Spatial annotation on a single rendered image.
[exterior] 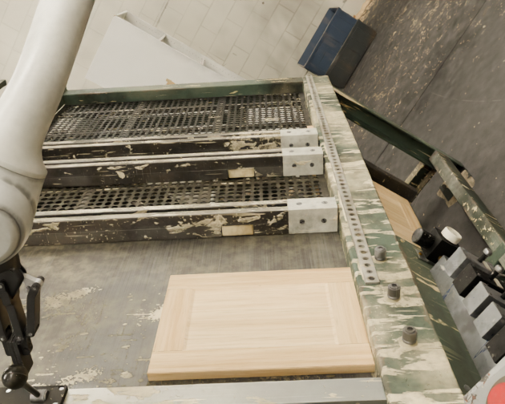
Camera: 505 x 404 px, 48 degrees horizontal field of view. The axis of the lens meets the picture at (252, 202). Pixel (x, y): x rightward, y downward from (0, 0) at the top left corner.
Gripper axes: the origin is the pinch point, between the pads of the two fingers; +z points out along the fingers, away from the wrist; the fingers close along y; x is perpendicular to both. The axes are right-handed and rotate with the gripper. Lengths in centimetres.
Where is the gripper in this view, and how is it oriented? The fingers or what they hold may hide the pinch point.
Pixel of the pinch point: (20, 353)
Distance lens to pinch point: 98.9
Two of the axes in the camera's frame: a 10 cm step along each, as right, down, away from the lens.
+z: 0.6, 8.9, 4.5
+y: -10.0, 0.5, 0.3
